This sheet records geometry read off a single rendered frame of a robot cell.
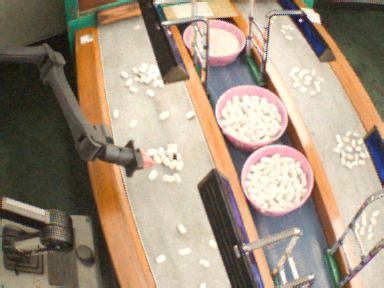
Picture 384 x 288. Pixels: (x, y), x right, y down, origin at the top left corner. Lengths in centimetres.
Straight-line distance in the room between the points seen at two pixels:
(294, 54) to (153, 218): 97
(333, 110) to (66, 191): 145
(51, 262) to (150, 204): 55
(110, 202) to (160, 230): 18
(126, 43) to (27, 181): 104
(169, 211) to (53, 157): 124
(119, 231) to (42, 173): 120
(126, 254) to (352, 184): 86
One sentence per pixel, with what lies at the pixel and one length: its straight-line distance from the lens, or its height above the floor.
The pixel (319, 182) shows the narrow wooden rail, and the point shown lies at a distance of 166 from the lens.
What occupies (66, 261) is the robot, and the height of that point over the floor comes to 48.
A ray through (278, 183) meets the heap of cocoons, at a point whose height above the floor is 73.
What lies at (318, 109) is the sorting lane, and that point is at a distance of 189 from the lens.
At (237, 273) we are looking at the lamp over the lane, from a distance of 112.
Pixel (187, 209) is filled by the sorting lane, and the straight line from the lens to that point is 158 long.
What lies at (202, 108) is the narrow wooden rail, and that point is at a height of 77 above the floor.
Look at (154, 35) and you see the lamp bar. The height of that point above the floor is 108.
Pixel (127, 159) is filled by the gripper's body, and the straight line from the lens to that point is 149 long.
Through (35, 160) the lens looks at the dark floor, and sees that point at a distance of 272.
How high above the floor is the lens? 213
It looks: 54 degrees down
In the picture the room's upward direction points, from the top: 1 degrees clockwise
